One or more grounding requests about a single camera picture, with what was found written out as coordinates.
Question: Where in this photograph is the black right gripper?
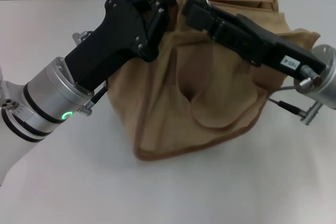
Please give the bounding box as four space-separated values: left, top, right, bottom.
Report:
182 0 328 77

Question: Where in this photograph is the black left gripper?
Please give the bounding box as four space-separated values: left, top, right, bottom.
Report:
65 0 176 91

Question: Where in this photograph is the right gripper cable with connector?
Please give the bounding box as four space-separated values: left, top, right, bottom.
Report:
266 65 324 125

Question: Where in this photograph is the left gripper cable with connector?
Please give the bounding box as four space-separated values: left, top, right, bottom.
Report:
72 31 109 116

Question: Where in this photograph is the gripper cable with connector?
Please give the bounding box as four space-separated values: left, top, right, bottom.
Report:
266 65 324 125
72 31 109 116

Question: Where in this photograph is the khaki canvas food bag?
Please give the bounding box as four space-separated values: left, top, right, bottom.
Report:
106 0 321 162

